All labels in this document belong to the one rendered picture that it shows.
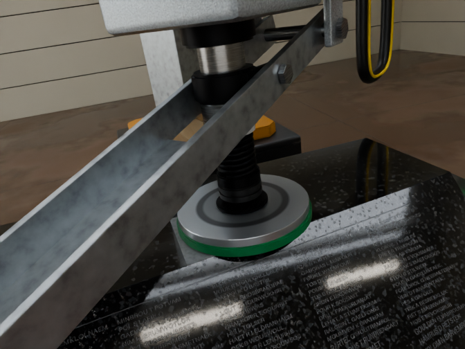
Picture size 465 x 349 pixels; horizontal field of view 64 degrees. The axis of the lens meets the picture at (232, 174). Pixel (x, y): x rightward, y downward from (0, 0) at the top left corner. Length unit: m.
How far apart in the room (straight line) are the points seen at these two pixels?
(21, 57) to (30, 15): 0.64
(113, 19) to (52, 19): 6.16
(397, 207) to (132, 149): 0.43
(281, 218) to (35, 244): 0.32
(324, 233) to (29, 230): 0.40
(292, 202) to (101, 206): 0.28
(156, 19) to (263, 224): 0.30
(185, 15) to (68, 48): 6.25
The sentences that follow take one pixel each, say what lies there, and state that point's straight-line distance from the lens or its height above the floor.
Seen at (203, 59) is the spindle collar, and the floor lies 1.10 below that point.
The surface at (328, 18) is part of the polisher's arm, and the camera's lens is 0.64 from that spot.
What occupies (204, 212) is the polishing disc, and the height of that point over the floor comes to 0.87.
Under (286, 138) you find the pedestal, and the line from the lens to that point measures 1.25.
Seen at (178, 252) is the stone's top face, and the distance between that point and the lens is 0.56.
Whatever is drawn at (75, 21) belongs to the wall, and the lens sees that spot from 6.62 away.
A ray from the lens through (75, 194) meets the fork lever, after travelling 0.45.
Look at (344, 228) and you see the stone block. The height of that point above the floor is 0.82.
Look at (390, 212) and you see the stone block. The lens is 0.66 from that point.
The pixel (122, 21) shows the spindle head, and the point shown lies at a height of 1.16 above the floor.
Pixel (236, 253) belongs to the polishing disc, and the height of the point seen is 0.85.
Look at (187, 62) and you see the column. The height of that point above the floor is 1.01.
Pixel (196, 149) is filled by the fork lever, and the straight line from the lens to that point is 0.41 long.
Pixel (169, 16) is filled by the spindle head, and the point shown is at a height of 1.16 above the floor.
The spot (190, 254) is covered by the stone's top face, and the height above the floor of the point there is 0.84.
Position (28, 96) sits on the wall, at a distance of 6.88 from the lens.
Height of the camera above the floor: 1.16
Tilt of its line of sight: 24 degrees down
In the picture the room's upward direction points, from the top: 8 degrees counter-clockwise
